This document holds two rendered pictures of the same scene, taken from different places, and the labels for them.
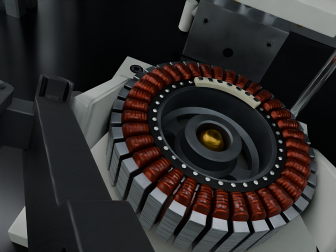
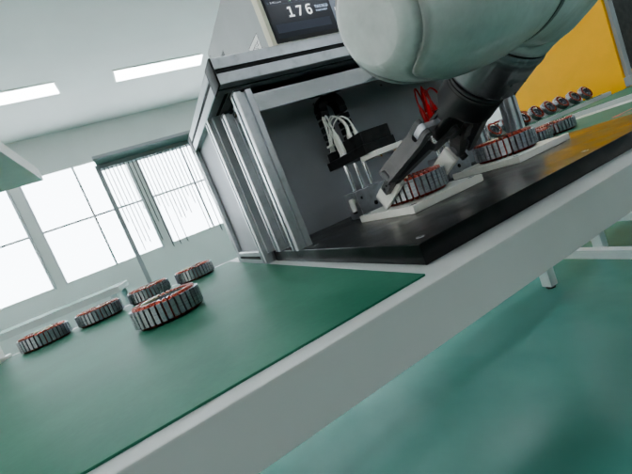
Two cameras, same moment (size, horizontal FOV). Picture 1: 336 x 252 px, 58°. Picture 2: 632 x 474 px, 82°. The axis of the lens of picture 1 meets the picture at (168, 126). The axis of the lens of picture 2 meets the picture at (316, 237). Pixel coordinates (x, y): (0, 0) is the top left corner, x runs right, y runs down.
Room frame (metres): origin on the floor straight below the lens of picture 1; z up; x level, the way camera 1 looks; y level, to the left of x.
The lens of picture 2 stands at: (-0.37, 0.39, 0.85)
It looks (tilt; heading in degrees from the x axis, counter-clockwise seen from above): 6 degrees down; 337
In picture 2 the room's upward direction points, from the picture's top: 22 degrees counter-clockwise
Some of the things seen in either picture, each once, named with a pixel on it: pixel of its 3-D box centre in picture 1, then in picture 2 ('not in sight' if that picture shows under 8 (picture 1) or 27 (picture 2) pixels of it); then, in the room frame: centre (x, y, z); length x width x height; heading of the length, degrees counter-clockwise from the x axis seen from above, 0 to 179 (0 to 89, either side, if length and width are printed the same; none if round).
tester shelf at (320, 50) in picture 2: not in sight; (327, 85); (0.44, -0.15, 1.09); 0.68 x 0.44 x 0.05; 90
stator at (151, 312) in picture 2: not in sight; (166, 305); (0.28, 0.40, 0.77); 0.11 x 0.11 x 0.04
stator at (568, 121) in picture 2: not in sight; (553, 127); (0.32, -0.78, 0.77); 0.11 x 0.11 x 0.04
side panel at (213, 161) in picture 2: not in sight; (231, 200); (0.52, 0.18, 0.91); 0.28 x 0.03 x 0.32; 0
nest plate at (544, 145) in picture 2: not in sight; (508, 157); (0.11, -0.27, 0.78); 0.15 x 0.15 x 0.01; 0
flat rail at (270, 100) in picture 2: not in sight; (387, 69); (0.22, -0.15, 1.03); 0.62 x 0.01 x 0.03; 90
